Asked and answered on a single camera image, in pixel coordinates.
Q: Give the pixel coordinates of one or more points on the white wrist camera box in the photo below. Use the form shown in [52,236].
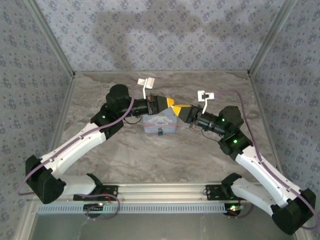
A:
[147,82]
[206,96]

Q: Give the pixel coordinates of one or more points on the aluminium frame post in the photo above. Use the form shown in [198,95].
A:
[52,37]
[271,37]

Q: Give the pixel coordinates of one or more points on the small blue padlock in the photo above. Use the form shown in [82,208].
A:
[160,131]

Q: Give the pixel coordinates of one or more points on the aluminium table side rail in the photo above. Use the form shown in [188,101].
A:
[263,112]
[60,120]

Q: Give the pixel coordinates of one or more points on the pastel cartoon tin box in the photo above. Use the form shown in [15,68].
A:
[152,121]

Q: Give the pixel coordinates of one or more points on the black controller board with LED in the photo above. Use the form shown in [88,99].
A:
[92,208]
[232,210]

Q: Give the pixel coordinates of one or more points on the long aluminium mounting rail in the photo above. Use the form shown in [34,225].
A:
[162,191]

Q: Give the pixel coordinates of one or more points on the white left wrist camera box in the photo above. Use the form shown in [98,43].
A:
[147,82]

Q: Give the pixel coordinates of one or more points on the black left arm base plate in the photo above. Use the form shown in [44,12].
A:
[110,191]

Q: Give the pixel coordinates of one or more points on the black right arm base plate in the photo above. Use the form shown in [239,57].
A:
[215,192]

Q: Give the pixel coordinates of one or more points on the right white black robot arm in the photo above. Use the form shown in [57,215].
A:
[262,170]

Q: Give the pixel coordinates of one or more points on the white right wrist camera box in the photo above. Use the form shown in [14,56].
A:
[206,96]

